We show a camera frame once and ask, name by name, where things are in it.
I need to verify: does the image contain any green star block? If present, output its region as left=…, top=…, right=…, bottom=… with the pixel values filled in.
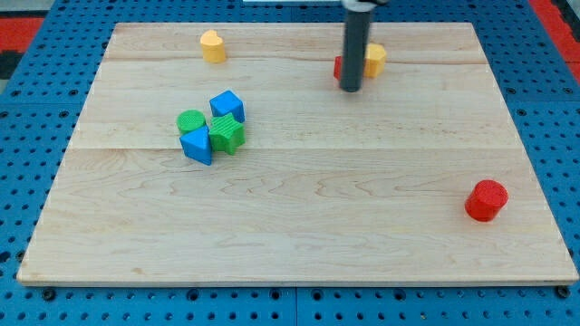
left=208, top=113, right=246, bottom=155

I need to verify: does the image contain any red star block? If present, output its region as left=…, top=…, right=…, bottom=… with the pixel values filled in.
left=333, top=55, right=342, bottom=81

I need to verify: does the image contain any yellow hexagon block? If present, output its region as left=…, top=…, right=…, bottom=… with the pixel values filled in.
left=363, top=43, right=387, bottom=78

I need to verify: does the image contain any light wooden board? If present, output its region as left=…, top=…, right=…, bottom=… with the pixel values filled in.
left=17, top=23, right=578, bottom=287

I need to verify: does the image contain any blue cube block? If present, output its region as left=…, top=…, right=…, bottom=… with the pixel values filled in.
left=209, top=91, right=246, bottom=123

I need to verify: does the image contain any blue triangle block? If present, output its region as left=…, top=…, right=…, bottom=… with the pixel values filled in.
left=179, top=126, right=212, bottom=166

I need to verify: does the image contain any green cylinder block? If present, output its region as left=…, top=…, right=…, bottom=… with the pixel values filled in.
left=176, top=110, right=207, bottom=135

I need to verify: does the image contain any yellow heart block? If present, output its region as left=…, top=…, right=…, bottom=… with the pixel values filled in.
left=199, top=30, right=227, bottom=63

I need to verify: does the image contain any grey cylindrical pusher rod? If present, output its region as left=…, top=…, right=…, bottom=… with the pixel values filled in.
left=340, top=0, right=376, bottom=92

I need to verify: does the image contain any red cylinder block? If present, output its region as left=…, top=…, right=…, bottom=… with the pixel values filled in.
left=464, top=179, right=509, bottom=223

